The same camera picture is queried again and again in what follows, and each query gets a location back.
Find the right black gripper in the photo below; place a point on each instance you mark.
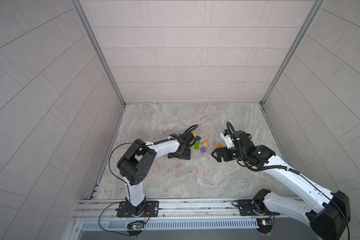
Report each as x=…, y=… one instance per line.
x=223, y=150

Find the left green circuit board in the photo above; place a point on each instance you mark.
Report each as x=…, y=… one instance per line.
x=135, y=226

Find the green wood block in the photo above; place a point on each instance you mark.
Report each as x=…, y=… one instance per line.
x=197, y=145

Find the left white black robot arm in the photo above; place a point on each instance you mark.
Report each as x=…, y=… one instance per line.
x=136, y=162

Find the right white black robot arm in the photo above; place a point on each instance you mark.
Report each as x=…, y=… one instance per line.
x=327, y=213

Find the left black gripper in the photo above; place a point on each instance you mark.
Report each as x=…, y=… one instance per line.
x=187, y=155

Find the right circuit board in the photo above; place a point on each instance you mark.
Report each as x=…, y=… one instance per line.
x=265, y=225

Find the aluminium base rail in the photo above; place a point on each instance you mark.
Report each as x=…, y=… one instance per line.
x=209, y=208

